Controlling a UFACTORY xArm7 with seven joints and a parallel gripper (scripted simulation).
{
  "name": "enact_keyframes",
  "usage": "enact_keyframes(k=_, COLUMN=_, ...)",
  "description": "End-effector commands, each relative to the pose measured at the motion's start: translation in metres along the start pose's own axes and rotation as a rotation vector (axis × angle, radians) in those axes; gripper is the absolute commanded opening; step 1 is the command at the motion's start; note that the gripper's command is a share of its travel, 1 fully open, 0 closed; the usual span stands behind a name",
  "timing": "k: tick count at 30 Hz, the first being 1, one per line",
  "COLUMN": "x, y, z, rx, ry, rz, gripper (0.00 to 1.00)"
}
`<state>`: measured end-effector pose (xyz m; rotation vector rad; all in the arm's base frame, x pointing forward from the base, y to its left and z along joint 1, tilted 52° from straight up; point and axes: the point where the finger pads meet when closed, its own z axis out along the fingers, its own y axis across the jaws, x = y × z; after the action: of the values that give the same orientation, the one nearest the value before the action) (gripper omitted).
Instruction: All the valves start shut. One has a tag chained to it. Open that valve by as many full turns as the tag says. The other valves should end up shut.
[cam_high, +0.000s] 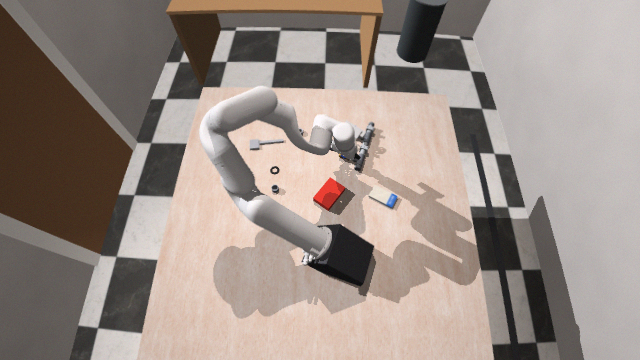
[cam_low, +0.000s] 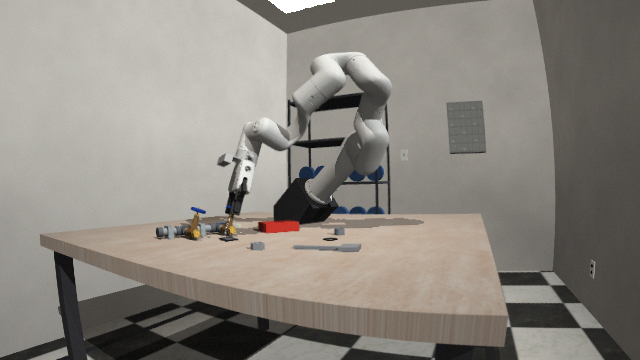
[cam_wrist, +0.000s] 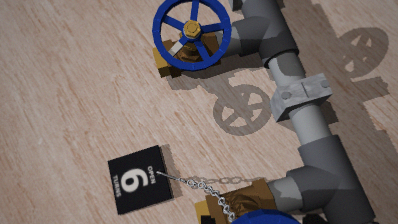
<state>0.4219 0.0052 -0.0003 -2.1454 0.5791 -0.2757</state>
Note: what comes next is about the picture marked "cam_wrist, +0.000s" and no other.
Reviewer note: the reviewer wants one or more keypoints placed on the grey pipe manifold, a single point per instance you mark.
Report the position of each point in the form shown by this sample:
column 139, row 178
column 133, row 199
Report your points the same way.
column 327, row 180

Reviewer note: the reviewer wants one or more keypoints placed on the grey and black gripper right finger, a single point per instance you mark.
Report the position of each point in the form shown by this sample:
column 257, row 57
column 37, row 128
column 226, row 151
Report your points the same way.
column 313, row 219

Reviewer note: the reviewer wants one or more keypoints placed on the black square tag with metal chain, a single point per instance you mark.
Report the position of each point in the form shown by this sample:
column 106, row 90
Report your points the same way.
column 136, row 184

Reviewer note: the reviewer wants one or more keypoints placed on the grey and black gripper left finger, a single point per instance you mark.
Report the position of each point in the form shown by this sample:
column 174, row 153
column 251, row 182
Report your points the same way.
column 206, row 219

